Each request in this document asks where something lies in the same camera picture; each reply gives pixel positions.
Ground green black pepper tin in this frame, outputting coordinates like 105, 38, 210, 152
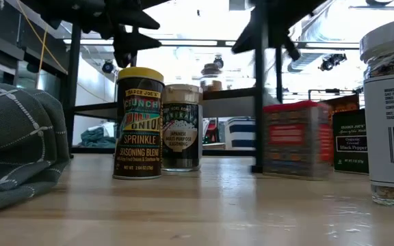
332, 108, 369, 175

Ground yellow cable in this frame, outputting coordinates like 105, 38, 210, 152
15, 0, 68, 74

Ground chili onion jar yellow lid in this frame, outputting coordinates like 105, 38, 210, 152
112, 66, 166, 181

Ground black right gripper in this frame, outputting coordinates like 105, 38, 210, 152
231, 0, 326, 62

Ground black track light fixture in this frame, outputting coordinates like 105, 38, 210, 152
318, 53, 348, 72

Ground smoked paprika tin red lid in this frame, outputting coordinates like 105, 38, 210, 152
262, 100, 331, 181

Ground grey checked cloth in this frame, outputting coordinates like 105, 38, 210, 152
0, 80, 70, 216

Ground teal cloth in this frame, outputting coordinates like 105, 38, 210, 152
80, 126, 118, 148

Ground furikake jar with tan lid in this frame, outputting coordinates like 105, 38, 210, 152
161, 83, 204, 173

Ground seed seasoning jar white lid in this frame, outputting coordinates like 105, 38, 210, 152
359, 15, 394, 210

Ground black-framed dark wood shelf unit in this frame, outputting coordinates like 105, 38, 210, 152
62, 0, 285, 174

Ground navy white striped box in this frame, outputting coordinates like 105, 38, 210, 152
224, 117, 257, 150

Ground black aluminium rig frame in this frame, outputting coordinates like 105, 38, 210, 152
63, 38, 362, 158

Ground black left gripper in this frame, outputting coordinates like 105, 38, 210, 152
24, 0, 163, 68

